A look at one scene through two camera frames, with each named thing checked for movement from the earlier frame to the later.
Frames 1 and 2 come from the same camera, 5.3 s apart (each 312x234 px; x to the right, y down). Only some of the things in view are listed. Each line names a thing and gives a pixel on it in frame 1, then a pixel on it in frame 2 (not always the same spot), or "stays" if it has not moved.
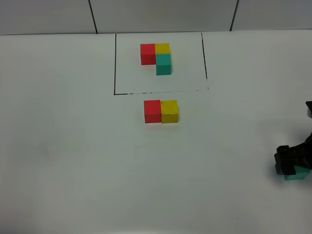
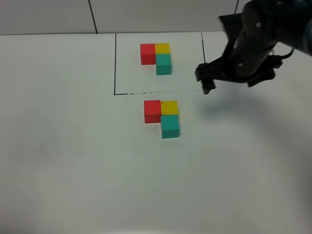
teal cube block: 301,173 to 170,127
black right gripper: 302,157 to 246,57
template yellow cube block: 162,48 stays
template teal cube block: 163,64 stays
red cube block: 152,111 stays
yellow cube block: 169,110 stays
